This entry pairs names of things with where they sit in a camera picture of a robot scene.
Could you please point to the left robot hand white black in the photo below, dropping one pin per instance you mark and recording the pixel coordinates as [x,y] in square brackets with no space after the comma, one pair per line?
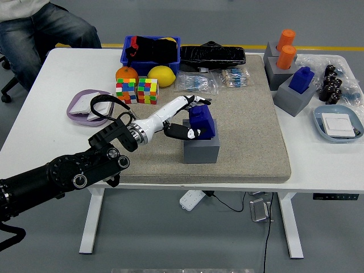
[165,111]

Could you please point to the blue square seal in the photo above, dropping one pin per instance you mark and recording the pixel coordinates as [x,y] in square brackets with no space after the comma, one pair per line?
[203,119]
[301,81]

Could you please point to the grey seal holder block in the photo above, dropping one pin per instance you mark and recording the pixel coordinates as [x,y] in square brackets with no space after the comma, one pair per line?
[293,103]
[277,79]
[200,153]
[270,52]

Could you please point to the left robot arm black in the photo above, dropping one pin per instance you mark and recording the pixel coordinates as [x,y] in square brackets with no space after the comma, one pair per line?
[62,173]

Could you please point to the orange cylinder seal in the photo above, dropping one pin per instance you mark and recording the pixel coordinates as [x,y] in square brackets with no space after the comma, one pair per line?
[286,38]
[285,58]

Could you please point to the multicoloured puzzle cube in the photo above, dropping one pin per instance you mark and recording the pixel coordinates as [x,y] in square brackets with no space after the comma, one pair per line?
[147,91]
[126,89]

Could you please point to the yellow lemon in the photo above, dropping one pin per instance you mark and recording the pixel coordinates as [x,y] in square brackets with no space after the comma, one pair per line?
[160,76]

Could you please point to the clear bag blue resistors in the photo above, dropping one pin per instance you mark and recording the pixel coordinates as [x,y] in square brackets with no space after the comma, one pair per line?
[196,84]

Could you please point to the blue plastic bin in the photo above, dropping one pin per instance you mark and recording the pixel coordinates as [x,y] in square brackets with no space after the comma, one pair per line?
[143,67]

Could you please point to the orange fruit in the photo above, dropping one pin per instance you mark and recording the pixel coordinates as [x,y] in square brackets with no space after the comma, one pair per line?
[126,73]

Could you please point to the black cloth bag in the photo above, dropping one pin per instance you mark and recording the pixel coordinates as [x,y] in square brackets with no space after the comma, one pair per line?
[159,51]

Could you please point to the yellow object in bin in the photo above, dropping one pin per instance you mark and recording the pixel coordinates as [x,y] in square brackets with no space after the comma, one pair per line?
[170,39]

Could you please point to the black wrapped keyboard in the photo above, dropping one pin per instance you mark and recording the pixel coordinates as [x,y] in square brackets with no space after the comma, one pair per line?
[213,57]

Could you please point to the clear bag beige resistors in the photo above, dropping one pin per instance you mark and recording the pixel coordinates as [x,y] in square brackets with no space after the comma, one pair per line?
[234,77]

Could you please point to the beige table mat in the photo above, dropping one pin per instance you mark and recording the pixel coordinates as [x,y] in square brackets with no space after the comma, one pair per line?
[241,142]

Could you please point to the purple tray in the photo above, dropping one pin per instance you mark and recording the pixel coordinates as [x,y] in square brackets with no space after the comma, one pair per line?
[74,118]

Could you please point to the white power strip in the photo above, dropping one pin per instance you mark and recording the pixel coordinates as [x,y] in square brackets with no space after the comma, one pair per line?
[191,200]

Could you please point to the white table leg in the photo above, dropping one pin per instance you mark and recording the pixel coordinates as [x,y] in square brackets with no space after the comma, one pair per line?
[91,227]
[290,227]

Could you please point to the clear plastic bag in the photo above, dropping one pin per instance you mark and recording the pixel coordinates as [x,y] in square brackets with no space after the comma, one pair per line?
[312,61]

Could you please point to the person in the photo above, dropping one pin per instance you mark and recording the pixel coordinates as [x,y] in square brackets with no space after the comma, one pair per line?
[28,34]

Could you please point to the black office chair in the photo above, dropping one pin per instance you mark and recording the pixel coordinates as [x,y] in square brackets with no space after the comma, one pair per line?
[8,85]

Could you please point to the black capacitor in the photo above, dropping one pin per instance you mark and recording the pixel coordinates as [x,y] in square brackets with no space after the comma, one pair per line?
[334,97]
[332,76]
[337,83]
[325,93]
[330,70]

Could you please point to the blue-grey tray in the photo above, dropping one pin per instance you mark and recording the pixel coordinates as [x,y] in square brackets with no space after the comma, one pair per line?
[341,109]

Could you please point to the blue components in bag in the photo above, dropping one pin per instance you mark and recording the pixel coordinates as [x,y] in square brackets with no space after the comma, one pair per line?
[352,96]

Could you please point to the black table control panel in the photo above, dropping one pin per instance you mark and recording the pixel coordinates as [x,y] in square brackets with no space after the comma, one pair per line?
[335,197]

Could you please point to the small black connector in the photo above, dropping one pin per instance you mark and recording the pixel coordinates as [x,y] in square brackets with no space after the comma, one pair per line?
[355,131]

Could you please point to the white switch panel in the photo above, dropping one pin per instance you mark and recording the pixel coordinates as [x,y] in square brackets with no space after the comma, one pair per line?
[338,125]
[81,103]
[103,106]

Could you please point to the metal bracket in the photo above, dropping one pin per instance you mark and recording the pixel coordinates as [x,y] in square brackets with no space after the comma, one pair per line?
[258,210]

